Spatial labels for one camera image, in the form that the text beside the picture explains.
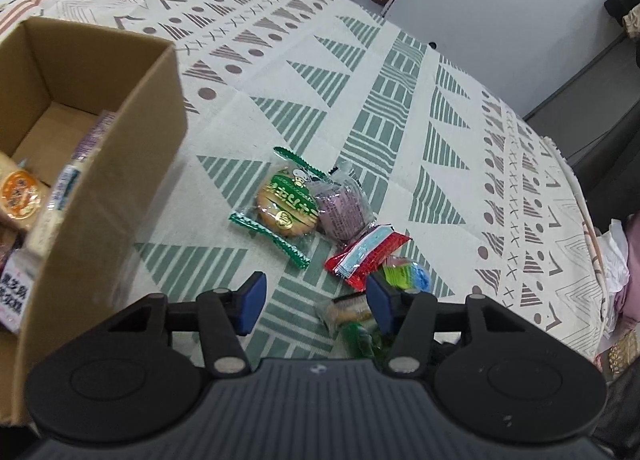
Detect blue snack packet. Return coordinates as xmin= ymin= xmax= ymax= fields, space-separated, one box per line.
xmin=407 ymin=262 xmax=432 ymax=291

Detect patterned white green blanket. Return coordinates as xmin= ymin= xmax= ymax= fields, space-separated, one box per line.
xmin=0 ymin=0 xmax=613 ymax=376

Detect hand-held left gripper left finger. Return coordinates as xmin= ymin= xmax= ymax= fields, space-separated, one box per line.
xmin=105 ymin=271 xmax=268 ymax=378

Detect orange round cracker packet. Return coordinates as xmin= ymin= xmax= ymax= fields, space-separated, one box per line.
xmin=0 ymin=150 xmax=53 ymax=231

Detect clear purple pastry packet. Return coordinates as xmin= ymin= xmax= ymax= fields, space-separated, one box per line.
xmin=305 ymin=162 xmax=378 ymax=245

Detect hanging beige garment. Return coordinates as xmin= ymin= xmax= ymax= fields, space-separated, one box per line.
xmin=620 ymin=7 xmax=640 ymax=40

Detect green snack packet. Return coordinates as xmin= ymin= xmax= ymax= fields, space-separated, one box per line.
xmin=381 ymin=259 xmax=416 ymax=289
xmin=340 ymin=322 xmax=396 ymax=366

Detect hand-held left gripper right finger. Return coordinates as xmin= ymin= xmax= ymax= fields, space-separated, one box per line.
xmin=366 ymin=274 xmax=523 ymax=377

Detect beige biscuit packet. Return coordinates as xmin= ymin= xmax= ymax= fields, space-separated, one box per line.
xmin=320 ymin=292 xmax=376 ymax=333

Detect green round biscuit packet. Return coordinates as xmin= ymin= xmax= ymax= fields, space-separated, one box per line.
xmin=229 ymin=146 xmax=328 ymax=271

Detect white packet black label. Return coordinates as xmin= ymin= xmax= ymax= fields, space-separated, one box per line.
xmin=0 ymin=247 xmax=38 ymax=335

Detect snack packets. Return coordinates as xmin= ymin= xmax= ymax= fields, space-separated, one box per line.
xmin=25 ymin=110 xmax=118 ymax=261

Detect brown cardboard box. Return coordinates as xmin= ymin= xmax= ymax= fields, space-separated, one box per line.
xmin=0 ymin=16 xmax=190 ymax=426

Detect white crumpled cloth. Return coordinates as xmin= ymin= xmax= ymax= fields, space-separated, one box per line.
xmin=595 ymin=220 xmax=631 ymax=291

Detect red snack packet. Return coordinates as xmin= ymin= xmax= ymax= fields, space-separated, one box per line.
xmin=324 ymin=224 xmax=412 ymax=291

